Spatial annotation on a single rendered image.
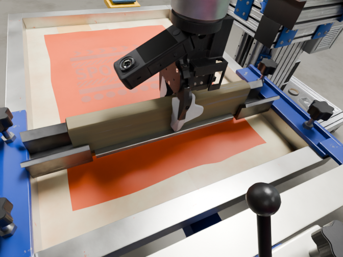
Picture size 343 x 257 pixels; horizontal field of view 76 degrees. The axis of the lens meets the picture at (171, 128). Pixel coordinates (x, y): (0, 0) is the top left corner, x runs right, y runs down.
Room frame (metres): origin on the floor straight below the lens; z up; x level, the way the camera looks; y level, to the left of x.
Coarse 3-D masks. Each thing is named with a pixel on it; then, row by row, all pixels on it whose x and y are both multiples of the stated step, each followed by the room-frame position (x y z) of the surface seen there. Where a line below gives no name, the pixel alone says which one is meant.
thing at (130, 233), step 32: (32, 128) 0.27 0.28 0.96; (288, 128) 0.36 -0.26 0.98; (288, 160) 0.27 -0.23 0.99; (320, 160) 0.28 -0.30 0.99; (32, 192) 0.13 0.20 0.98; (192, 192) 0.17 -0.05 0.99; (224, 192) 0.18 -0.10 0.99; (128, 224) 0.10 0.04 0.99; (160, 224) 0.11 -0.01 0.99; (64, 256) 0.05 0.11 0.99; (96, 256) 0.06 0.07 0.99
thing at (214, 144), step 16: (112, 32) 0.73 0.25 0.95; (128, 32) 0.75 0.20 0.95; (144, 32) 0.77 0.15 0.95; (208, 128) 0.35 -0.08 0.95; (224, 128) 0.36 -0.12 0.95; (240, 128) 0.37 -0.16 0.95; (176, 144) 0.29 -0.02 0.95; (192, 144) 0.30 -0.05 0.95; (208, 144) 0.30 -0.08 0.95; (224, 144) 0.31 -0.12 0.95; (240, 144) 0.32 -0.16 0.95; (256, 144) 0.32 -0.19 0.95; (192, 160) 0.26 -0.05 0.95; (208, 160) 0.26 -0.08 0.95
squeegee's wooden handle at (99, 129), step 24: (168, 96) 0.31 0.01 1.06; (216, 96) 0.34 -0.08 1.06; (240, 96) 0.37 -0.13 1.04; (72, 120) 0.22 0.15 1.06; (96, 120) 0.23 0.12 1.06; (120, 120) 0.24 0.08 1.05; (144, 120) 0.27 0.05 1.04; (168, 120) 0.29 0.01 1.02; (192, 120) 0.32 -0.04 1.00; (72, 144) 0.20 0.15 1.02; (96, 144) 0.22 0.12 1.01
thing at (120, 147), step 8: (208, 120) 0.33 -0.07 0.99; (216, 120) 0.34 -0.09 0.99; (224, 120) 0.35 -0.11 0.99; (184, 128) 0.30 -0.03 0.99; (192, 128) 0.31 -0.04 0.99; (200, 128) 0.32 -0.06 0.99; (144, 136) 0.26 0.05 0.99; (152, 136) 0.27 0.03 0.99; (160, 136) 0.27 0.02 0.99; (168, 136) 0.28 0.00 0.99; (120, 144) 0.24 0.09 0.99; (128, 144) 0.24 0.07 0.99; (136, 144) 0.24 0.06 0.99; (144, 144) 0.25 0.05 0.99; (96, 152) 0.21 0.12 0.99; (104, 152) 0.21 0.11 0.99; (112, 152) 0.22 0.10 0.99
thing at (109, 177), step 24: (48, 48) 0.57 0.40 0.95; (72, 48) 0.59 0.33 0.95; (72, 72) 0.47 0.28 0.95; (72, 96) 0.38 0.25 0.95; (120, 96) 0.41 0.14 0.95; (144, 96) 0.42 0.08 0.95; (168, 144) 0.29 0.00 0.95; (72, 168) 0.20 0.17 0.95; (96, 168) 0.20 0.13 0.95; (120, 168) 0.21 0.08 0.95; (144, 168) 0.22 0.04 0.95; (168, 168) 0.23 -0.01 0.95; (72, 192) 0.15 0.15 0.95; (96, 192) 0.16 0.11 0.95; (120, 192) 0.17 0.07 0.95
